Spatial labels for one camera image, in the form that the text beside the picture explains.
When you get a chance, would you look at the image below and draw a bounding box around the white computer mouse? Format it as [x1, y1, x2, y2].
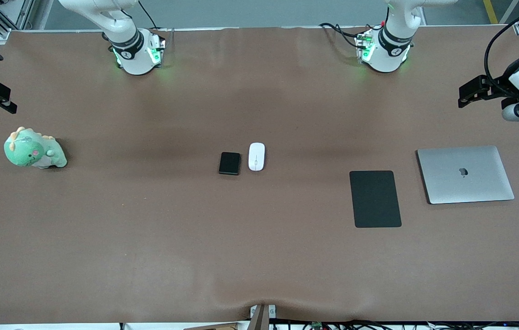
[248, 142, 266, 172]

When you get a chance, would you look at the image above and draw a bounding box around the black phone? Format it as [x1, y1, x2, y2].
[219, 152, 241, 176]

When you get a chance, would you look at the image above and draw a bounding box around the black mouse pad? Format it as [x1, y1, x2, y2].
[350, 170, 402, 228]

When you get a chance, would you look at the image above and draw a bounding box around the green dinosaur plush toy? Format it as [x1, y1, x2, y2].
[4, 126, 68, 169]

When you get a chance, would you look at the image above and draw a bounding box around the silver laptop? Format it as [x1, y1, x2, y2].
[416, 146, 515, 205]

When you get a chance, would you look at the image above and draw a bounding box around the brown table cover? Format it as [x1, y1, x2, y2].
[0, 25, 519, 324]

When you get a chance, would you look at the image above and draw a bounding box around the black base cable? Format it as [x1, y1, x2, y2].
[319, 22, 365, 49]
[138, 0, 160, 30]

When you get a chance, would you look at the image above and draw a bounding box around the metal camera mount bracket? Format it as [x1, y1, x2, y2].
[249, 304, 277, 330]

